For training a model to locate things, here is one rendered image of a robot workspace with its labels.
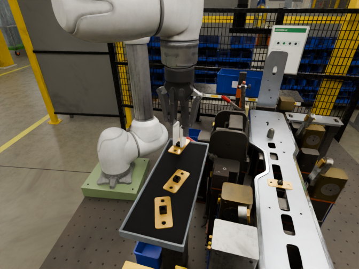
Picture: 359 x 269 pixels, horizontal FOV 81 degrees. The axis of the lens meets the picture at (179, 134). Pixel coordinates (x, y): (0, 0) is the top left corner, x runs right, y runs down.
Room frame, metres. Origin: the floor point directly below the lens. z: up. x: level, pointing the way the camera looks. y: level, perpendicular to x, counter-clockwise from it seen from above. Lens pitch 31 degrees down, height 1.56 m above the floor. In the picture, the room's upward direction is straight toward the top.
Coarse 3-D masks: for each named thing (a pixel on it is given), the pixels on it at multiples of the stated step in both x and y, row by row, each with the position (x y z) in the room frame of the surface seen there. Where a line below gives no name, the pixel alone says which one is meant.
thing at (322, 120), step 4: (288, 116) 1.12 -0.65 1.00; (296, 116) 1.12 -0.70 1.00; (300, 116) 1.12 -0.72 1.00; (304, 116) 1.12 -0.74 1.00; (316, 116) 1.12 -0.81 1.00; (320, 116) 1.12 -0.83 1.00; (324, 116) 1.12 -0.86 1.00; (328, 116) 1.12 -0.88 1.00; (292, 120) 1.08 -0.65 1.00; (296, 120) 1.07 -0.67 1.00; (300, 120) 1.07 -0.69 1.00; (316, 120) 1.07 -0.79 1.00; (320, 120) 1.07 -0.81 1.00; (324, 120) 1.07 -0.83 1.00; (328, 120) 1.07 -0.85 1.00; (332, 120) 1.07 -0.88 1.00; (324, 124) 1.04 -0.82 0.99; (328, 124) 1.03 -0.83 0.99; (332, 124) 1.03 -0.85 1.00; (336, 124) 1.02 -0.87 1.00; (340, 124) 1.02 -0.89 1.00
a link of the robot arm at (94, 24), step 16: (64, 0) 0.37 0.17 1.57; (80, 0) 0.37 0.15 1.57; (96, 0) 0.38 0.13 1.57; (112, 0) 0.39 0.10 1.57; (128, 0) 0.40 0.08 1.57; (144, 0) 0.42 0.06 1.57; (64, 16) 0.38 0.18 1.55; (80, 16) 0.37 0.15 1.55; (96, 16) 0.38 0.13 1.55; (112, 16) 0.39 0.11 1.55; (128, 16) 0.40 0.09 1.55; (144, 16) 0.42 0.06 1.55; (160, 16) 0.45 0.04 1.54; (80, 32) 0.38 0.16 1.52; (96, 32) 0.38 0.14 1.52; (112, 32) 0.40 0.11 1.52; (128, 32) 0.41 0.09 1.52; (144, 32) 0.44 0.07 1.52
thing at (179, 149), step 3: (177, 141) 0.54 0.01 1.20; (186, 141) 0.55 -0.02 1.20; (189, 141) 0.55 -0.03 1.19; (177, 144) 0.53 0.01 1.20; (186, 144) 0.54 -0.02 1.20; (171, 147) 0.52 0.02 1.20; (174, 147) 0.52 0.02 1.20; (177, 147) 0.52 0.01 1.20; (180, 147) 0.52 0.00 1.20; (183, 147) 0.52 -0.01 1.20; (168, 150) 0.51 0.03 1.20; (171, 150) 0.51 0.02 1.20; (174, 150) 0.51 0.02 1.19; (177, 150) 0.51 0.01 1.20; (180, 150) 0.51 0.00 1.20; (174, 153) 0.49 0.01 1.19; (177, 153) 0.49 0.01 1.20; (180, 153) 0.49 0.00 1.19
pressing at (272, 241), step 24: (264, 120) 1.07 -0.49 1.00; (264, 144) 0.83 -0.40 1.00; (288, 144) 0.83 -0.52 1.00; (264, 168) 0.66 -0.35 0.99; (288, 168) 0.65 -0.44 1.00; (264, 192) 0.52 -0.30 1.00; (288, 192) 0.52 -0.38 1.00; (264, 216) 0.43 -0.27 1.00; (312, 216) 0.43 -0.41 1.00; (264, 240) 0.35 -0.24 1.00; (288, 240) 0.35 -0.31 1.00; (312, 240) 0.35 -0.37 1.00; (264, 264) 0.28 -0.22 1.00; (288, 264) 0.28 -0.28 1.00; (312, 264) 0.28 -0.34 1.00
